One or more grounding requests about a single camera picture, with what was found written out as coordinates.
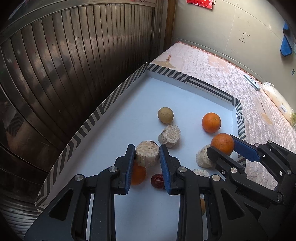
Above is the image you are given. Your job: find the brown longan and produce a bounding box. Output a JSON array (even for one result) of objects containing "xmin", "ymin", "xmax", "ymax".
[{"xmin": 200, "ymin": 198, "xmax": 206, "ymax": 215}]

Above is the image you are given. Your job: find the pale corn cob chunk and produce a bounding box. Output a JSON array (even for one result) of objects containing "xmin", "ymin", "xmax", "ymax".
[{"xmin": 193, "ymin": 169, "xmax": 210, "ymax": 178}]

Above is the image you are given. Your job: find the large corn cob chunk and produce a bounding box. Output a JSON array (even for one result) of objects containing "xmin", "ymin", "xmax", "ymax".
[{"xmin": 196, "ymin": 145, "xmax": 216, "ymax": 168}]

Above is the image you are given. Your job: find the large orange mandarin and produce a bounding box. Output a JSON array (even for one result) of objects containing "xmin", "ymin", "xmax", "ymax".
[{"xmin": 202, "ymin": 113, "xmax": 221, "ymax": 133}]

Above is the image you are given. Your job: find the corn cob chunk with tip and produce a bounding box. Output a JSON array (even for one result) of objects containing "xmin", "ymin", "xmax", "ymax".
[{"xmin": 158, "ymin": 125, "xmax": 181, "ymax": 148}]

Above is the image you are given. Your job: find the dark red jujube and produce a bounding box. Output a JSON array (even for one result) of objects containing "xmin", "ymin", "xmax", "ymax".
[{"xmin": 151, "ymin": 174, "xmax": 165, "ymax": 190}]

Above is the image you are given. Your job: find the small corn cob chunk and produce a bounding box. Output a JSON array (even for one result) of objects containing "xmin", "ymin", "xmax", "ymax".
[{"xmin": 135, "ymin": 141, "xmax": 160, "ymax": 168}]

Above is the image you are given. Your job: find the pink quilted bed cover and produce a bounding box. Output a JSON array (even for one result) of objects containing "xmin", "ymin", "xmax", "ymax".
[{"xmin": 150, "ymin": 41, "xmax": 296, "ymax": 193}]

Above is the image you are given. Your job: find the wrapped white daikon radish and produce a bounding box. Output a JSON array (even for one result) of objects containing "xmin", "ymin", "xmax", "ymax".
[{"xmin": 262, "ymin": 82, "xmax": 295, "ymax": 127}]

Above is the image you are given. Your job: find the white blue flat device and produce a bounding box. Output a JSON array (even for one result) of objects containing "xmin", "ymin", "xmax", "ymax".
[{"xmin": 243, "ymin": 74, "xmax": 260, "ymax": 91}]

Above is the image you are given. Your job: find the striped cardboard box tray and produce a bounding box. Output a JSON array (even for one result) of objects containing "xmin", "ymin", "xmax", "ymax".
[{"xmin": 36, "ymin": 64, "xmax": 245, "ymax": 240}]

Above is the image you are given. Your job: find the blue hanging cloth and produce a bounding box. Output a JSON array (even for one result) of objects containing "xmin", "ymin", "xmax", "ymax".
[{"xmin": 280, "ymin": 23, "xmax": 293, "ymax": 57}]

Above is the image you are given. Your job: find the red paper wall decoration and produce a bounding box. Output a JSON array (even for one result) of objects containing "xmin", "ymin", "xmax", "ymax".
[{"xmin": 186, "ymin": 0, "xmax": 215, "ymax": 9}]

